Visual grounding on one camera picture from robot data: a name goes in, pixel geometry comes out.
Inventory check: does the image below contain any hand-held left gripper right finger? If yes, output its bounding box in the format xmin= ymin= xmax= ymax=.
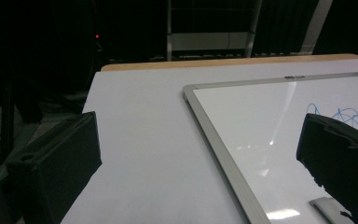
xmin=296 ymin=113 xmax=358 ymax=224

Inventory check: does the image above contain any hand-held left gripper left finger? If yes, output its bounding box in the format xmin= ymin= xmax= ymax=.
xmin=5 ymin=111 xmax=103 ymax=224

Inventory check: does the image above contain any framed whiteboard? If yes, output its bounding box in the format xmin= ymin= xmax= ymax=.
xmin=182 ymin=71 xmax=358 ymax=224

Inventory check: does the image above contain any large white table sheet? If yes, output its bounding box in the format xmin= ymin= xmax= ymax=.
xmin=60 ymin=57 xmax=358 ymax=224

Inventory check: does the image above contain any white metal bar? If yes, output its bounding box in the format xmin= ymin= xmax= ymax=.
xmin=299 ymin=0 xmax=335 ymax=56

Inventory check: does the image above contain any white metal stand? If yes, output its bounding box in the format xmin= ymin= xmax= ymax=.
xmin=166 ymin=0 xmax=263 ymax=62

